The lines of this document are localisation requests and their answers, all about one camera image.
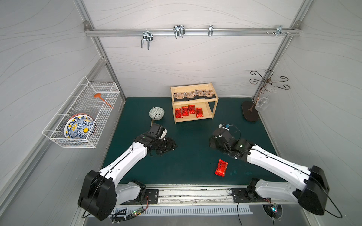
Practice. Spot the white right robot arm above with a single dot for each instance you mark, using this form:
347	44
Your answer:
306	186

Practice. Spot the patterned ceramic bowl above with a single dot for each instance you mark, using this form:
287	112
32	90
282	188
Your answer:
156	113

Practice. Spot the green table mat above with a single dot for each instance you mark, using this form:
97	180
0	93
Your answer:
193	161

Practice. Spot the blue yellow patterned plate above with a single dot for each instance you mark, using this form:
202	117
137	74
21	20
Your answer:
79	127

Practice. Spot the metal corner hook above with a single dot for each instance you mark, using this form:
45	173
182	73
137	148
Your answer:
279	32

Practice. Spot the orange plastic spatula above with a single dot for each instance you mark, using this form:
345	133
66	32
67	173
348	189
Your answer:
98	95

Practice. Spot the red tea bag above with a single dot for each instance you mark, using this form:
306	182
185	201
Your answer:
221	168
192	109
178	113
185	111
199	112

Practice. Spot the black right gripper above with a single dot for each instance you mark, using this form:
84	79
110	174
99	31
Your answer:
216	141

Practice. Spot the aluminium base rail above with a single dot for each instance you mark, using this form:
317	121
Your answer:
198	194

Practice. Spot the metal scroll cup stand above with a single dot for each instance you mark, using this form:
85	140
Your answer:
248	107

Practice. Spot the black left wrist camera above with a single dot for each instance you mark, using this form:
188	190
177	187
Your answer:
157	131

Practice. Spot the white wire basket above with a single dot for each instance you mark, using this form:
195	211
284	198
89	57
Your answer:
81	101

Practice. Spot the wooden two-tier shelf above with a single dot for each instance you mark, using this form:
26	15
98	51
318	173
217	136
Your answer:
208	105

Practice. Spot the brown tea bag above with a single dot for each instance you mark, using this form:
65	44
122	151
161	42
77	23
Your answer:
190	95
179	96
209	94
199	93

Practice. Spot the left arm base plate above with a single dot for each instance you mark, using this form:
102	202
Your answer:
150	197

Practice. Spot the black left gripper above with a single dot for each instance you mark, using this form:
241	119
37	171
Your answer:
164	144

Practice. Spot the clear wine glass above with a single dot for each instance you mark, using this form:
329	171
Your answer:
263	101

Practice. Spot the small metal hook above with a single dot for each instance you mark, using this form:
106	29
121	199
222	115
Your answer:
210	30

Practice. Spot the aluminium top rail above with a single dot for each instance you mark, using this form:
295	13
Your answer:
196	32

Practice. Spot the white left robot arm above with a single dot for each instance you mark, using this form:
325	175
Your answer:
100	192

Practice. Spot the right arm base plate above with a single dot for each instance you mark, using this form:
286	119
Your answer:
246	195

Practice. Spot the metal loop hook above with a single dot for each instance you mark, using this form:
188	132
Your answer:
179	31

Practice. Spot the metal double hook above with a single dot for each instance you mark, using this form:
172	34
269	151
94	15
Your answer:
147	37

